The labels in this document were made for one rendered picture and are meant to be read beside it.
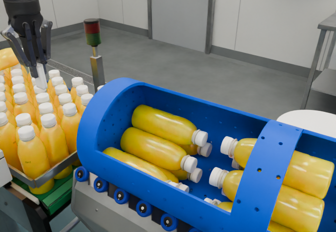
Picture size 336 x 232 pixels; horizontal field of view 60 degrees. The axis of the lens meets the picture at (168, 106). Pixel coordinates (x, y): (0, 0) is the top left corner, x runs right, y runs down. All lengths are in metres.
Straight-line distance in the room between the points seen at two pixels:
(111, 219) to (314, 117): 0.72
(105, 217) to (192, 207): 0.36
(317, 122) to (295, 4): 2.96
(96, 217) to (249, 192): 0.51
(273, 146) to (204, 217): 0.19
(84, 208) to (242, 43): 3.64
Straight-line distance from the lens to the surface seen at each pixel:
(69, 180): 0.99
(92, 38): 1.29
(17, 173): 0.95
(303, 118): 1.06
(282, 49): 4.07
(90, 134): 0.71
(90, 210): 0.93
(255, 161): 0.55
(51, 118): 0.89
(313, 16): 3.89
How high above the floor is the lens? 1.56
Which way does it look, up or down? 30 degrees down
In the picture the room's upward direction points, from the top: straight up
